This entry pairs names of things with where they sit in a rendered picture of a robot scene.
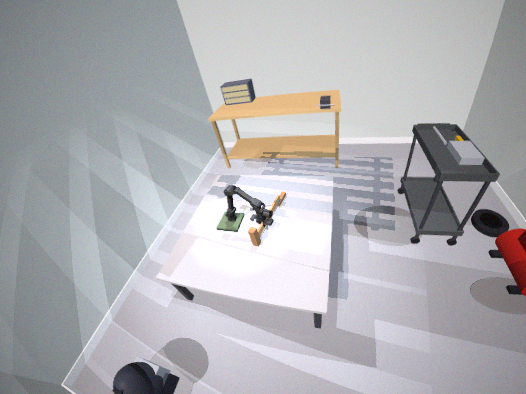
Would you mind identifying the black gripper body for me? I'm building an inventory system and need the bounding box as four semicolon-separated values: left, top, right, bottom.
250;214;274;226

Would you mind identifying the long brown wooden rail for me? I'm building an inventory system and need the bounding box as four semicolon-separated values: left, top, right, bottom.
257;195;280;236

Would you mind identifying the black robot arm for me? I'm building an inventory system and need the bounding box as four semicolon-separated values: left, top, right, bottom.
223;185;273;222

